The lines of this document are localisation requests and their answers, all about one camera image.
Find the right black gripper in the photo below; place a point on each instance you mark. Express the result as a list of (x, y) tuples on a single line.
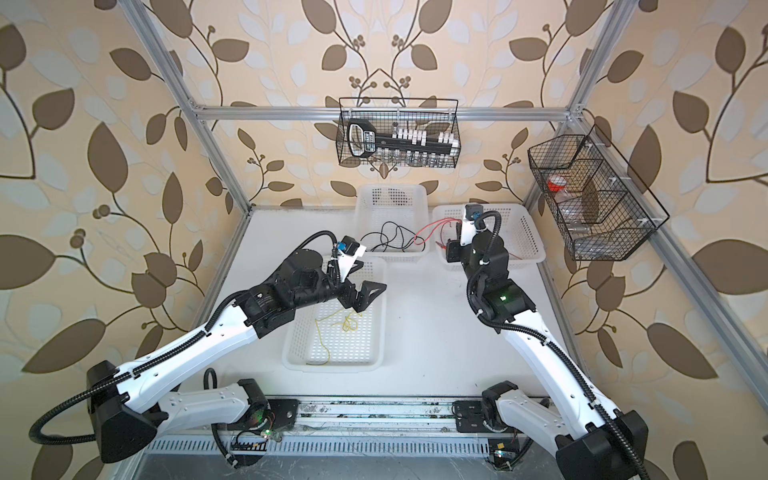
[(452, 254)]

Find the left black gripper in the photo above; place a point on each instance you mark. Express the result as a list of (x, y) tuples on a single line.
[(361, 299)]

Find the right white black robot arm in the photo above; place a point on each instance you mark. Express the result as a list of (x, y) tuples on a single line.
[(540, 366)]

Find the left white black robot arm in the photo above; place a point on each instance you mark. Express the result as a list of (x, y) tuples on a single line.
[(124, 408)]

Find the far right white plastic basket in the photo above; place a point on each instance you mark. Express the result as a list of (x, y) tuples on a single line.
[(518, 232)]

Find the white plastic basket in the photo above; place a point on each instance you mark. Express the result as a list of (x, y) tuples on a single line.
[(329, 337), (518, 232), (390, 220)]

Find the near white plastic basket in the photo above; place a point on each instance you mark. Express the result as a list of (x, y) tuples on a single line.
[(329, 337)]

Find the far middle white plastic basket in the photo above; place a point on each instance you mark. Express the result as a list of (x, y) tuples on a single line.
[(390, 220)]

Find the black tool with white sockets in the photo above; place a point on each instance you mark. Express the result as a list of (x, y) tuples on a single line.
[(365, 140)]

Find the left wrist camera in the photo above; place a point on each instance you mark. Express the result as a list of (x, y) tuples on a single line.
[(347, 253)]

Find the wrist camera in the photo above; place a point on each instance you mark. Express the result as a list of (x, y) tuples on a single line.
[(347, 253), (468, 229)]

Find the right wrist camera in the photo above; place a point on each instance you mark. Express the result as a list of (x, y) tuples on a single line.
[(468, 229)]

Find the red item in wire basket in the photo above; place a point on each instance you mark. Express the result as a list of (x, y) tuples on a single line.
[(556, 183)]

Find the black wire basket on right wall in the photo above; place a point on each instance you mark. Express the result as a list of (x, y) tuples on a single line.
[(607, 210)]

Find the black wire basket on wall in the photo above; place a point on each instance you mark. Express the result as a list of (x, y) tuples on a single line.
[(432, 114), (607, 210)]

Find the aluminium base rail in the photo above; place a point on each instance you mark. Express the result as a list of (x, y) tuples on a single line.
[(465, 427)]

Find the black wire basket on back wall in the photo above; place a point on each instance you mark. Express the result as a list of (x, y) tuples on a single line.
[(432, 114)]

